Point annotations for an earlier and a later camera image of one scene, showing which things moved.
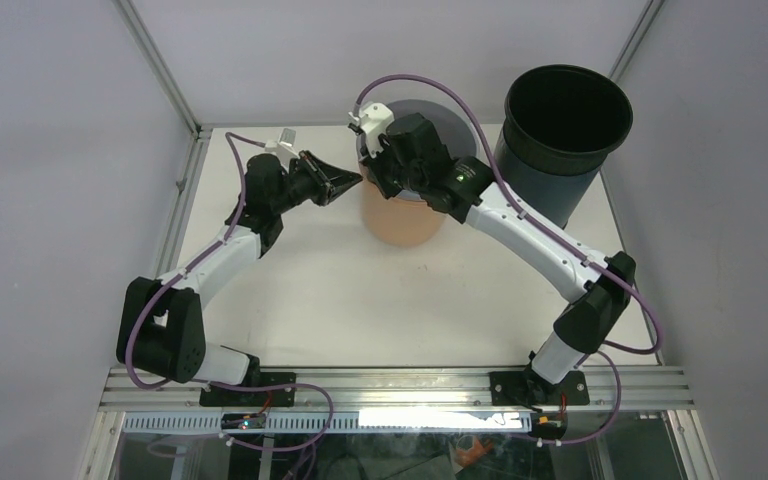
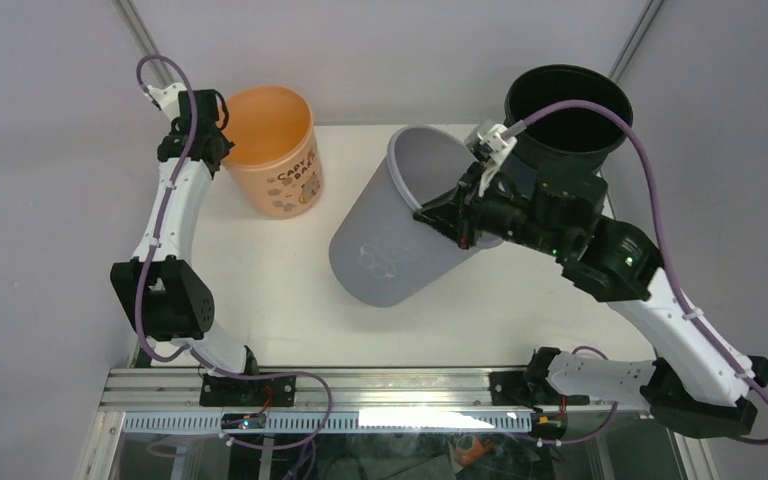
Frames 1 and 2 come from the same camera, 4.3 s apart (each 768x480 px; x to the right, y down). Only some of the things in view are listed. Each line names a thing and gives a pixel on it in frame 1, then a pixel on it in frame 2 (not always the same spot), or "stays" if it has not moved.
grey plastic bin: [453, 130] to [381, 251]
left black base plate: [213, 397] stays
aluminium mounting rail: [411, 389] stays
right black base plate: [525, 389] stays
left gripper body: [305, 183] to [226, 145]
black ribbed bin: [560, 124] stays
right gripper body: [385, 172] to [498, 212]
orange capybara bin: [397, 221] to [275, 163]
